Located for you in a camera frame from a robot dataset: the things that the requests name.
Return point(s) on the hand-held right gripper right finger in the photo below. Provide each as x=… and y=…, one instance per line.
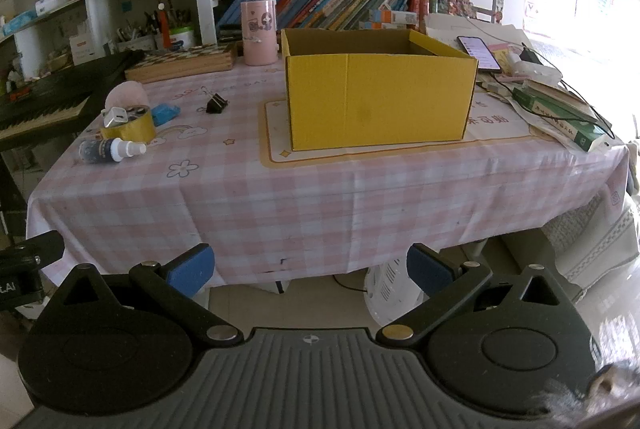
x=427, y=271

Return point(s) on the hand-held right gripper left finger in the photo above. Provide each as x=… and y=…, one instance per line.
x=192, y=266

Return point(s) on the yellow tape roll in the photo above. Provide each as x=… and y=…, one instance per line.
x=131, y=131

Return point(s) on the blue plastic packet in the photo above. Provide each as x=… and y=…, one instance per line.
x=165, y=115

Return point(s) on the yellow cardboard box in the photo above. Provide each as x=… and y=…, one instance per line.
x=375, y=104

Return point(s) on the white floor fan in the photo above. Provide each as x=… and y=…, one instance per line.
x=392, y=291

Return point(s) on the black keyboard stand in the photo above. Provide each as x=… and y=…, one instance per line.
x=10, y=199

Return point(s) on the small spray bottle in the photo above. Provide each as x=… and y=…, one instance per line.
x=100, y=151

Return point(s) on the cream desk mat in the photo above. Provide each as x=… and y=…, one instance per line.
x=277, y=146

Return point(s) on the black binder clip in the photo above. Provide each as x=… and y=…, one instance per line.
x=217, y=104

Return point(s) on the white charger plug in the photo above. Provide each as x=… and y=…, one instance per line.
x=114, y=117

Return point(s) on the black electronic keyboard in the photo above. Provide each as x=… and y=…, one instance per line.
x=40, y=104

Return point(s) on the green and white book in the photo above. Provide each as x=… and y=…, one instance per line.
x=560, y=119

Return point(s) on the wooden chessboard box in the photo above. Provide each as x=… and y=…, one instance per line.
x=185, y=61

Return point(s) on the fuzzy grey sleeve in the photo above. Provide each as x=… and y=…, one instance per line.
x=600, y=394

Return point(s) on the smartphone with lit screen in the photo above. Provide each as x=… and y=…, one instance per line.
x=477, y=51

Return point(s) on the white jar with green lid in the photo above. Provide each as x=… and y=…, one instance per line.
x=181, y=39

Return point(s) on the white pen holder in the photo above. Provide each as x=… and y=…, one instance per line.
x=135, y=44

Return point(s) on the white box with red label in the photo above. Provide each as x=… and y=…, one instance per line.
x=81, y=50

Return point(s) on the pink printed cup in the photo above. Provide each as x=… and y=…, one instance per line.
x=259, y=44

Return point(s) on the black power adapter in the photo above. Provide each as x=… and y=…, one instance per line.
x=531, y=56

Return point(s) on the orange bottle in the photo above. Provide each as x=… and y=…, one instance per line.
x=164, y=29

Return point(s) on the row of colourful books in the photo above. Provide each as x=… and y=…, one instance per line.
x=310, y=1

